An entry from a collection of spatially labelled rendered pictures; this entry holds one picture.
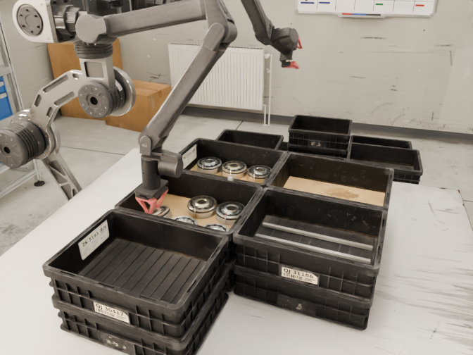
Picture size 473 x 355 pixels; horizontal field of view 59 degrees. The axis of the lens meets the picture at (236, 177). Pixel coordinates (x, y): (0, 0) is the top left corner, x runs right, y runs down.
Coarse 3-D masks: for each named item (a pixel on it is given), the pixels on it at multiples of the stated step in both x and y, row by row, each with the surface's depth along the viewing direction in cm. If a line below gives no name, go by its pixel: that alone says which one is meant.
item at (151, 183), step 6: (144, 174) 129; (150, 174) 128; (156, 174) 129; (144, 180) 130; (150, 180) 129; (156, 180) 130; (162, 180) 136; (144, 186) 131; (150, 186) 130; (156, 186) 131; (162, 186) 133; (138, 192) 130; (144, 192) 129; (150, 192) 130; (156, 192) 130; (150, 198) 129
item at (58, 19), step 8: (48, 0) 119; (56, 0) 121; (64, 0) 126; (48, 8) 120; (56, 8) 121; (64, 8) 121; (72, 8) 122; (80, 8) 122; (56, 16) 120; (64, 16) 120; (72, 16) 120; (56, 24) 121; (64, 24) 121; (72, 24) 121; (56, 32) 123; (64, 32) 123; (72, 32) 125; (56, 40) 124; (64, 40) 126
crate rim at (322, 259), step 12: (264, 192) 138; (288, 192) 138; (252, 204) 132; (348, 204) 132; (384, 216) 126; (240, 228) 121; (384, 228) 120; (240, 240) 117; (252, 240) 116; (264, 240) 116; (276, 252) 114; (288, 252) 113; (300, 252) 111; (312, 252) 111; (324, 264) 110; (336, 264) 108; (348, 264) 107; (360, 264) 107; (372, 276) 106
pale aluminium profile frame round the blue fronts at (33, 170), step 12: (0, 24) 277; (0, 36) 279; (0, 48) 283; (12, 84) 294; (0, 120) 286; (0, 168) 293; (12, 168) 333; (24, 168) 329; (36, 168) 326; (24, 180) 316; (0, 192) 295
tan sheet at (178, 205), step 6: (168, 198) 155; (174, 198) 155; (180, 198) 155; (186, 198) 155; (162, 204) 151; (168, 204) 151; (174, 204) 151; (180, 204) 151; (186, 204) 151; (174, 210) 148; (180, 210) 148; (186, 210) 148; (174, 216) 144; (198, 222) 141; (204, 222) 141; (210, 222) 141; (216, 222) 141; (228, 228) 138
